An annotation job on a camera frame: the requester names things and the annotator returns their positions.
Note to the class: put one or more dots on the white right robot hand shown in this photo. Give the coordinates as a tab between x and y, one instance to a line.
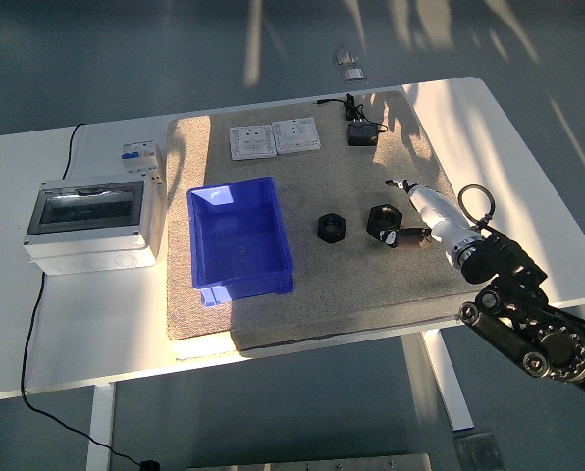
435	211

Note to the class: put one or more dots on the black hex nut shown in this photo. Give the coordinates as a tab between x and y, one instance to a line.
383	216
332	228

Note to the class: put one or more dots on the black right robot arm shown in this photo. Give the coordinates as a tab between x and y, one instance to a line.
557	348

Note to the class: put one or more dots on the blue plastic box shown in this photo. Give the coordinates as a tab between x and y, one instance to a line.
238	240

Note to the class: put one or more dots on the white distribution box clear lid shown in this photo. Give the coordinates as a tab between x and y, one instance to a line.
91	230

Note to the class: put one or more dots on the black power adapter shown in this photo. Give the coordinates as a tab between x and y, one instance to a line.
362	135

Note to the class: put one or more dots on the grey-brown mat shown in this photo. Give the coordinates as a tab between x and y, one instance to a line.
322	294

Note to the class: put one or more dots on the closed metal floor socket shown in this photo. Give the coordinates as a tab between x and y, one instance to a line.
353	74

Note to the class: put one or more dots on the white table leg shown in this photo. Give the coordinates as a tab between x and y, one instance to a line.
100	427
447	382

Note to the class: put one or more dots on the open metal floor socket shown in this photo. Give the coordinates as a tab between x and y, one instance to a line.
344	56

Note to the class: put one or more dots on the grey metal plate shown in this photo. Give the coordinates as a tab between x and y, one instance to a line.
307	463

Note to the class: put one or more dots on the white circuit breaker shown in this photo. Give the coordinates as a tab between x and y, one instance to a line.
140	157

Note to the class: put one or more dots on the white wall socket panel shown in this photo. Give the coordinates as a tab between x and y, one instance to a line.
252	142
296	135

